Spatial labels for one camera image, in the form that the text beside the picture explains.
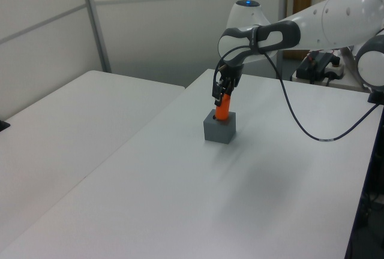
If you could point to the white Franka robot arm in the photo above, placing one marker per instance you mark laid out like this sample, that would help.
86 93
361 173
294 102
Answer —
330 22

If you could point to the black power supply box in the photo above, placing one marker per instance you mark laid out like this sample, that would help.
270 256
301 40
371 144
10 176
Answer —
312 67

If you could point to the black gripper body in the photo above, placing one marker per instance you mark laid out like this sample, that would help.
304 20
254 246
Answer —
231 76

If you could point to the black table clamp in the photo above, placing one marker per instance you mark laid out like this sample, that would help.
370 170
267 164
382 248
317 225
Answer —
3 125

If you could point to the grey block with round hole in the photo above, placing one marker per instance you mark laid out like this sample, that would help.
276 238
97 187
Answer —
218 131

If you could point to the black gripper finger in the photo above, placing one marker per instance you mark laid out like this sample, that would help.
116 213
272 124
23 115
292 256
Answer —
217 92
229 90

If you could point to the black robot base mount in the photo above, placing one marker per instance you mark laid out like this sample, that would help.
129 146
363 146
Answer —
376 97

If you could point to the orange cylinder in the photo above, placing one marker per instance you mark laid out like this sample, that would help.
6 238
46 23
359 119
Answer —
223 109

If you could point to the white socket box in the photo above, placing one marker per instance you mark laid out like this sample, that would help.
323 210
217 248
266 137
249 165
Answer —
335 70

